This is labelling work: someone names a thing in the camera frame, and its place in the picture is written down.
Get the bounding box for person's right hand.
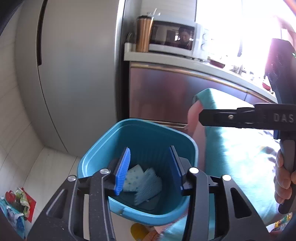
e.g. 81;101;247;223
274;150;296;204

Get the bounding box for teal plastic trash bin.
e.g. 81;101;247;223
77;118;198;226

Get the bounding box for dark base cabinets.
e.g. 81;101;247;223
129;62;276;128

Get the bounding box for teal patterned tablecloth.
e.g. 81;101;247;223
162;87;296;241

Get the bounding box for colourful packets on floor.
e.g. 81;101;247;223
1;188;37;240

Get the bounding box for blue sponge cloth in bin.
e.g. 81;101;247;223
123;165;163;205

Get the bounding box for white microwave oven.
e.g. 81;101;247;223
149;15;209;61

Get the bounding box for dark red food container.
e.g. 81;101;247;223
209;59;225;69

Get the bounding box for silver refrigerator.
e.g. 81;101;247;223
15;1;125;156

